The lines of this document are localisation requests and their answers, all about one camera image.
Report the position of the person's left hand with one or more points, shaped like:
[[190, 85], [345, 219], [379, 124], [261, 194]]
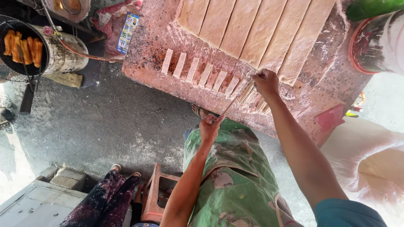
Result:
[[210, 127]]

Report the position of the person's right hand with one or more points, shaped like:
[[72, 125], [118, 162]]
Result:
[[268, 85]]

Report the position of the person's left fingers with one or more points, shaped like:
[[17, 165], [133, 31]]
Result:
[[212, 118]]

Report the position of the person's right fingers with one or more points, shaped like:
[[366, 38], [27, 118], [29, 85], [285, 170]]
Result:
[[258, 76]]

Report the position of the thin wooden stick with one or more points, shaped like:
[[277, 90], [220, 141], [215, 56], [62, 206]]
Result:
[[236, 99]]

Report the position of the person's sandalled foot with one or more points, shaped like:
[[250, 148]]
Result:
[[198, 111]]

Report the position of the row of long dough strips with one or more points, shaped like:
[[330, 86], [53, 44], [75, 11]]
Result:
[[246, 28]]

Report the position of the row of small cut dough pieces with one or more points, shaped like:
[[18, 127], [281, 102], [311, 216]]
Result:
[[167, 61]]

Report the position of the green printed apron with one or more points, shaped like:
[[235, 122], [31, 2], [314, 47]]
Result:
[[236, 189]]

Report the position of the pink plastic dough scraper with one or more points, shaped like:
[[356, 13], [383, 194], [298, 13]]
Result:
[[329, 119]]

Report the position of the pink floured work table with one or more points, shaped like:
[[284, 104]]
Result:
[[151, 37]]

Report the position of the red yellow plastic item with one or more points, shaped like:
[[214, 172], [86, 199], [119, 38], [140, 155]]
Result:
[[356, 107]]

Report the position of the pink plastic stool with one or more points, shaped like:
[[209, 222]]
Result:
[[151, 201]]

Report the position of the blue white printed packet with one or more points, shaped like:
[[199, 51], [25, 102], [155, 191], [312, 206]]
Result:
[[127, 33]]

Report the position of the white bucket with red rim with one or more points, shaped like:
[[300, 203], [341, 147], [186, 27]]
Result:
[[378, 44]]

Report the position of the green plastic container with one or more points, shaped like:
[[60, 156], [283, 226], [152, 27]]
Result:
[[372, 8]]

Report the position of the red plastic bag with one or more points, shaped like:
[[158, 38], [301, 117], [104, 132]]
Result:
[[109, 31]]

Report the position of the large white plastic sack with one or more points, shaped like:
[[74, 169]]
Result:
[[372, 170]]

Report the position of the yellowish folded cloth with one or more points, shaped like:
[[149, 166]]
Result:
[[64, 79]]

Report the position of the grey concrete blocks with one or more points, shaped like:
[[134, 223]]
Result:
[[68, 179]]

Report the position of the metal cylindrical stove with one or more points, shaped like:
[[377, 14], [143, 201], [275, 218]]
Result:
[[66, 53]]

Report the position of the teal shirt sleeve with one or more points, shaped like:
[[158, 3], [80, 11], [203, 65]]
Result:
[[347, 214]]

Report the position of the metal pot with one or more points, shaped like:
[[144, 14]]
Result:
[[69, 8]]

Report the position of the golden fried dough stick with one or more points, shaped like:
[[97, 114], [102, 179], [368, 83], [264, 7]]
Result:
[[37, 52], [16, 50], [26, 52], [8, 42]]

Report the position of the grey metal cabinet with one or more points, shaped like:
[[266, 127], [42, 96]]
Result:
[[38, 206]]

